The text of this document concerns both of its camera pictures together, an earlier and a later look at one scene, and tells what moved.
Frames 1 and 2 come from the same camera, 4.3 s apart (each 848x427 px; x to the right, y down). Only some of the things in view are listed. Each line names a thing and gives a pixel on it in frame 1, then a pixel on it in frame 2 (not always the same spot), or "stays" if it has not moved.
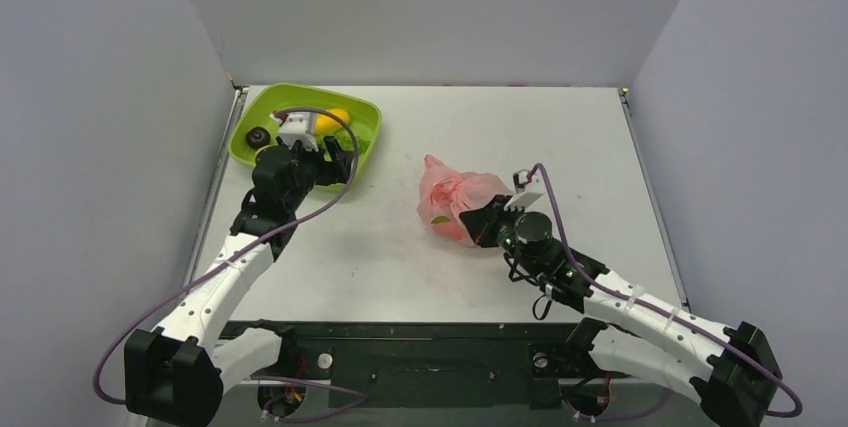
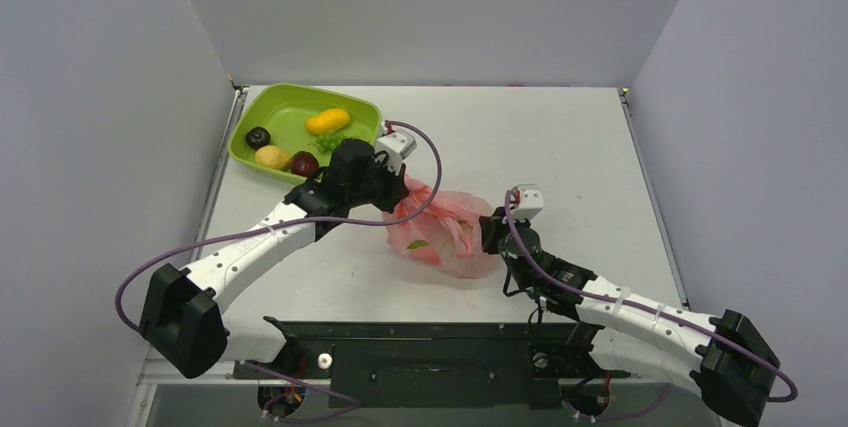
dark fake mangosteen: x=257 y=137 stays
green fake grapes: x=345 y=140 stays
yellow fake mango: x=326 y=123 stays
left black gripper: x=332 y=172 → x=396 y=186
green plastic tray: x=356 y=141 stays
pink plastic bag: x=445 y=194 → x=447 y=236
